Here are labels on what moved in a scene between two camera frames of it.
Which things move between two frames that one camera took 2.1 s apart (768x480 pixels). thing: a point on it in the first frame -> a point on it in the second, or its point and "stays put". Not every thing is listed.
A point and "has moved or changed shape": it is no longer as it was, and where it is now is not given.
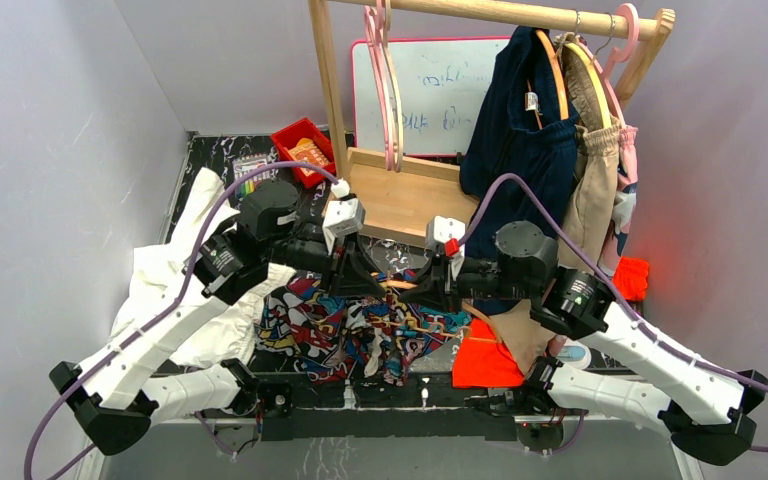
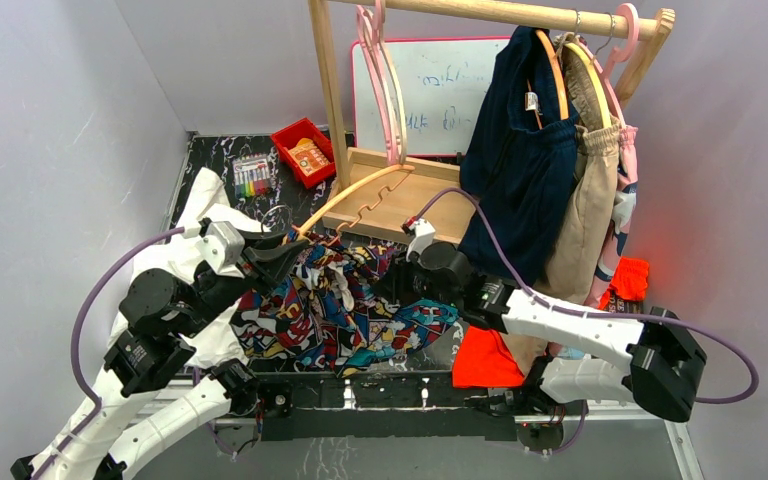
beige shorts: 527,328 stays put
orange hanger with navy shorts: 560,78 stays put
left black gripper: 354,268 -> 265,266
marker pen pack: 246,164 stays put
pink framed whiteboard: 443,85 stays put
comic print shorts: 338,337 has moved or changed shape
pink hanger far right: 604,64 stays put
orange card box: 308,152 stays put
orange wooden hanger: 408,285 has moved or changed shape
